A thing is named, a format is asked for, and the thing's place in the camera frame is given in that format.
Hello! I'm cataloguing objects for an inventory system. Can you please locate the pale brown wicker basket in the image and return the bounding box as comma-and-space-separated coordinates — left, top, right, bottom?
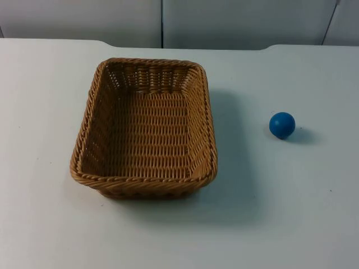
69, 57, 219, 201

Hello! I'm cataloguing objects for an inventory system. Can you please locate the blue ball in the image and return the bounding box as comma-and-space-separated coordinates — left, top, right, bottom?
269, 112, 296, 140

